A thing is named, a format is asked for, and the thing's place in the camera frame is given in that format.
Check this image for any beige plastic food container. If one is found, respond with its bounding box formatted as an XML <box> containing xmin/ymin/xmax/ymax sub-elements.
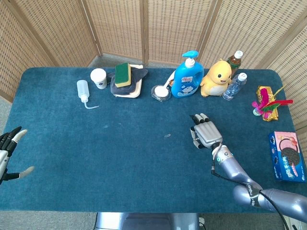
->
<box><xmin>113</xmin><ymin>64</ymin><xmax>144</xmax><ymax>99</ymax></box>

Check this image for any teal table cloth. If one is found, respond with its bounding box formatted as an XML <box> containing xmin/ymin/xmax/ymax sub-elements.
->
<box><xmin>0</xmin><ymin>67</ymin><xmax>298</xmax><ymax>213</ymax></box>

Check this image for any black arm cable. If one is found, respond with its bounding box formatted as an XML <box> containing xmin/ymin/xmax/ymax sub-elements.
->
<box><xmin>211</xmin><ymin>158</ymin><xmax>288</xmax><ymax>230</ymax></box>

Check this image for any blue pump detergent bottle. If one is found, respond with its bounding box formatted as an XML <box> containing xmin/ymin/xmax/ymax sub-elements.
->
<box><xmin>171</xmin><ymin>50</ymin><xmax>205</xmax><ymax>98</ymax></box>

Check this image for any yellow plush duck toy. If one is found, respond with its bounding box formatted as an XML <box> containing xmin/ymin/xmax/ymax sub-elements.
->
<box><xmin>200</xmin><ymin>60</ymin><xmax>233</xmax><ymax>98</ymax></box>

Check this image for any colourful feather shuttlecock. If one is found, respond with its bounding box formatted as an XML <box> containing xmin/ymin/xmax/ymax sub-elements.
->
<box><xmin>251</xmin><ymin>88</ymin><xmax>294</xmax><ymax>116</ymax></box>

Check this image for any blue cookie box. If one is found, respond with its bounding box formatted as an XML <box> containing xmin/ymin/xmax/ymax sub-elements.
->
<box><xmin>268</xmin><ymin>131</ymin><xmax>307</xmax><ymax>183</ymax></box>

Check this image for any blue-gray robot base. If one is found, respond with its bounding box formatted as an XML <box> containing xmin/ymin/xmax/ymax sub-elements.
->
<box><xmin>94</xmin><ymin>212</ymin><xmax>200</xmax><ymax>230</ymax></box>

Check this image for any small glass bowl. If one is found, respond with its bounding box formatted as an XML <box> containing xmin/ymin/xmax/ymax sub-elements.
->
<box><xmin>151</xmin><ymin>85</ymin><xmax>172</xmax><ymax>103</ymax></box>

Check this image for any brown tea drink bottle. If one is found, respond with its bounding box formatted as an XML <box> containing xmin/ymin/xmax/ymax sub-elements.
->
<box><xmin>226</xmin><ymin>50</ymin><xmax>244</xmax><ymax>80</ymax></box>

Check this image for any dark gray cloth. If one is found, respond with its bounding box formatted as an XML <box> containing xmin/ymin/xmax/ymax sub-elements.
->
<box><xmin>106</xmin><ymin>68</ymin><xmax>149</xmax><ymax>94</ymax></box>

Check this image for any yellow green scrub sponge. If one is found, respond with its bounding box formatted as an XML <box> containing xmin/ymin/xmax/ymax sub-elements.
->
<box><xmin>114</xmin><ymin>62</ymin><xmax>132</xmax><ymax>88</ymax></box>

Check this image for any yellow pink snack package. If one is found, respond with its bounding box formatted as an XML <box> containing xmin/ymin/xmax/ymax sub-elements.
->
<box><xmin>257</xmin><ymin>85</ymin><xmax>279</xmax><ymax>121</ymax></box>

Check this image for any clear plastic water bottle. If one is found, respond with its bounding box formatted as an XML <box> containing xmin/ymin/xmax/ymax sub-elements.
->
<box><xmin>222</xmin><ymin>72</ymin><xmax>248</xmax><ymax>101</ymax></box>

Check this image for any white squeeze wash bottle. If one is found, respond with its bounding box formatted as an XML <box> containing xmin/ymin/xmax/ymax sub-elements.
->
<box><xmin>76</xmin><ymin>80</ymin><xmax>100</xmax><ymax>110</ymax></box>

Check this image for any white floral paper cup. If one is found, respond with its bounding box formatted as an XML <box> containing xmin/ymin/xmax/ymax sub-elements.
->
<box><xmin>90</xmin><ymin>68</ymin><xmax>108</xmax><ymax>90</ymax></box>

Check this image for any white plastic spoon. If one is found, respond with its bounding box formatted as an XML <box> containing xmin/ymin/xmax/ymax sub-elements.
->
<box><xmin>164</xmin><ymin>71</ymin><xmax>177</xmax><ymax>88</ymax></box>

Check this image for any woven bamboo folding screen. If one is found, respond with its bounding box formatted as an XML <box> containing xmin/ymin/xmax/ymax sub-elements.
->
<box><xmin>0</xmin><ymin>0</ymin><xmax>307</xmax><ymax>135</ymax></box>

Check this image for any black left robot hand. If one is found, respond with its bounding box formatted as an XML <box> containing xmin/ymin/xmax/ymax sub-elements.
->
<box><xmin>0</xmin><ymin>126</ymin><xmax>35</xmax><ymax>185</ymax></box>

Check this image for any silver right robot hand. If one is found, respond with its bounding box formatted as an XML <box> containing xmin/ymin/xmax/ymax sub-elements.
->
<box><xmin>189</xmin><ymin>114</ymin><xmax>223</xmax><ymax>150</ymax></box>

